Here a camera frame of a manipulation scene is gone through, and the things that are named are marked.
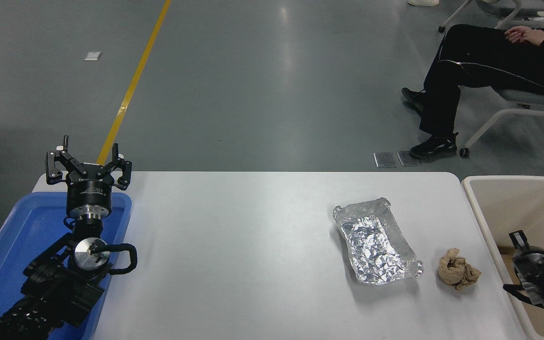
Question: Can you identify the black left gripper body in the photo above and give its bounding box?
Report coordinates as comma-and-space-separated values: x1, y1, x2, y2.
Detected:
67, 164, 114, 219

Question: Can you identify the large pale plastic bin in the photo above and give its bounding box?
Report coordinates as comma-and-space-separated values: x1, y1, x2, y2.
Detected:
461, 176, 544, 340

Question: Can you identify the crumpled tan paper ball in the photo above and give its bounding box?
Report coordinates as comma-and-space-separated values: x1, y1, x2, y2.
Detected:
438, 248, 482, 290

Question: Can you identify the blue plastic tray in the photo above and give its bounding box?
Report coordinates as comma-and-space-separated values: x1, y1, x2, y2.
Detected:
0, 191, 132, 340

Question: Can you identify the white chair with casters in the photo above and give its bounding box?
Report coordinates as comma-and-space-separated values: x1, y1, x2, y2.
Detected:
459, 90, 544, 171

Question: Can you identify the silver foil tray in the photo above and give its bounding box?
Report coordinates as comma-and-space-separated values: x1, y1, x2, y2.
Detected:
332, 197, 424, 285

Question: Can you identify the seated person's hand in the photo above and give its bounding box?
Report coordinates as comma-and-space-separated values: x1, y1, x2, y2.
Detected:
505, 26, 544, 46

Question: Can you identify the seated person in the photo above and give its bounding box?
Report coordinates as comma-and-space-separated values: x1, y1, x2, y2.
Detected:
401, 21, 544, 159

